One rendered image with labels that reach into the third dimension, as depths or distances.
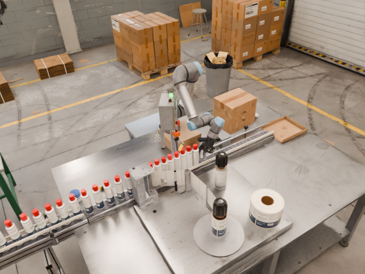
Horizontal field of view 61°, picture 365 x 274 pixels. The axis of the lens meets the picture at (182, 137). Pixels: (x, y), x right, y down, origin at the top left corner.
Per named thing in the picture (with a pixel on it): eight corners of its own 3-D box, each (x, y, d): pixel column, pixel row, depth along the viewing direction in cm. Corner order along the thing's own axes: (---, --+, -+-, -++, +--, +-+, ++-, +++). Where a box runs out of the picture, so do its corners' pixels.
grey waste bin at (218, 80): (214, 103, 480) (216, 66, 443) (199, 92, 510) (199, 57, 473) (236, 95, 498) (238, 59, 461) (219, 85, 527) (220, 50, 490)
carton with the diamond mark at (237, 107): (230, 134, 273) (231, 109, 256) (212, 122, 289) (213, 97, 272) (254, 123, 286) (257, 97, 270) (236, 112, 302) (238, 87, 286)
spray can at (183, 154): (183, 173, 231) (182, 152, 219) (178, 170, 234) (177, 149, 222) (188, 169, 234) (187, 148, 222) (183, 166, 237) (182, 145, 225)
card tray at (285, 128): (282, 143, 263) (282, 139, 261) (260, 129, 281) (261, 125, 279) (306, 131, 275) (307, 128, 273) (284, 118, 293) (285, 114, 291)
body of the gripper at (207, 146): (205, 154, 226) (212, 139, 222) (198, 147, 232) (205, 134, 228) (212, 154, 231) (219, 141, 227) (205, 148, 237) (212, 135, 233)
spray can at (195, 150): (194, 168, 235) (194, 148, 222) (190, 165, 238) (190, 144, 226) (200, 166, 237) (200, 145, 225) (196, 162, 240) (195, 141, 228)
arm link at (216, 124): (220, 116, 229) (227, 122, 223) (214, 129, 233) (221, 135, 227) (213, 114, 224) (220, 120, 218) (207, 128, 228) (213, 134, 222)
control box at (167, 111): (160, 130, 207) (158, 106, 196) (163, 116, 220) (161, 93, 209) (175, 130, 206) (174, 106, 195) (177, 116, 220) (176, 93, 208)
